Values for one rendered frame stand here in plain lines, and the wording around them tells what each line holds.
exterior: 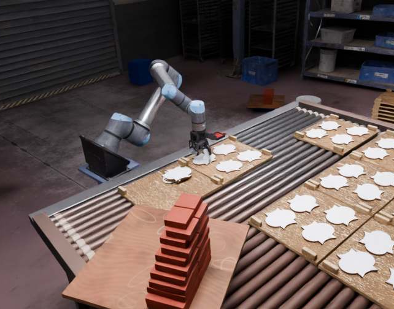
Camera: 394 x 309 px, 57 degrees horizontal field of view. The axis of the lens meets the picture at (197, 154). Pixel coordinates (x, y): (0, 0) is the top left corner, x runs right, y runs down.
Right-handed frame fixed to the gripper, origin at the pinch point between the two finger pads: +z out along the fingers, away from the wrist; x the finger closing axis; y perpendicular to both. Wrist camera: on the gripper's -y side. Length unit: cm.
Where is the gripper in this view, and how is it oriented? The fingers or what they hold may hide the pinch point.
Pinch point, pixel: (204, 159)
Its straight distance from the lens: 210.2
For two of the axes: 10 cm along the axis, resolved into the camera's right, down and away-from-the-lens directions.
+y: -7.4, 3.7, -5.6
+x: 6.7, 3.2, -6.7
